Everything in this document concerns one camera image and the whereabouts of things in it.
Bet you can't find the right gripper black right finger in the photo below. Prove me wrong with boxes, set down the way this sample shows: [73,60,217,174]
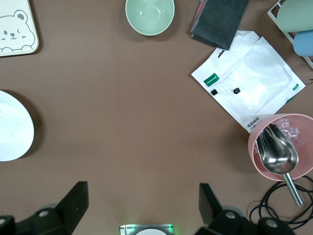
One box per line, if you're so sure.
[198,183,260,235]

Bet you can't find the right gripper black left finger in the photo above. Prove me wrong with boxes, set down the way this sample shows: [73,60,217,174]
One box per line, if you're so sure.
[14,181,89,235]

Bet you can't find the white round plate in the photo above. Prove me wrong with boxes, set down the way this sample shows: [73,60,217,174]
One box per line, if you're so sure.
[0,90,35,162]

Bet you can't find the metal scoop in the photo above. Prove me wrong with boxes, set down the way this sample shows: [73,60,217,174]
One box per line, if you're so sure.
[255,123,305,207]

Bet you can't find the pink bowl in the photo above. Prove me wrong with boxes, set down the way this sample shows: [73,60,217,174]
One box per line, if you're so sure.
[247,113,313,182]

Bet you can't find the clear plastic ice pieces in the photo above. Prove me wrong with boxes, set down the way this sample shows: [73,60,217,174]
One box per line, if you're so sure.
[275,117,301,147]

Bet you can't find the white plastic bag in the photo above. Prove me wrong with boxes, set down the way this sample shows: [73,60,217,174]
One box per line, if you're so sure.
[191,30,306,134]

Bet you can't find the dark grey cloth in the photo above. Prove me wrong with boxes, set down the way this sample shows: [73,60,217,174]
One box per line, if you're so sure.
[190,0,249,51]

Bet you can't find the light blue cup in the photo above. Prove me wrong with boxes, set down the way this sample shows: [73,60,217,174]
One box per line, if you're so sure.
[293,29,313,57]

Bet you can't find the pink cloth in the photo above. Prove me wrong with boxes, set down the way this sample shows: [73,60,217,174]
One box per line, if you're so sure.
[193,0,208,26]

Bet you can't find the cream tray with bear print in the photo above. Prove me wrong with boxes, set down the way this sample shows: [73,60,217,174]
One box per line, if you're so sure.
[0,0,40,57]

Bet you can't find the light green bowl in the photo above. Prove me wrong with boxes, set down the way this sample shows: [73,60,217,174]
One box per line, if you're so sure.
[125,0,176,36]

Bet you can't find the pale green cup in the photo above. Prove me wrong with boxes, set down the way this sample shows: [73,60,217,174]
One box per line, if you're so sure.
[276,0,313,33]

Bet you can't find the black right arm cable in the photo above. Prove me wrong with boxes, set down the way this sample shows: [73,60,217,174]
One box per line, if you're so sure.
[249,175,313,231]

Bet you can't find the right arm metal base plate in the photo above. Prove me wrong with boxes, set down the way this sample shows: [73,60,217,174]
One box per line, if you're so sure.
[119,223,175,235]

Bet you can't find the white wire rack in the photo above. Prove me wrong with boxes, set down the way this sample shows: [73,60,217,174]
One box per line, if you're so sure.
[267,0,313,71]

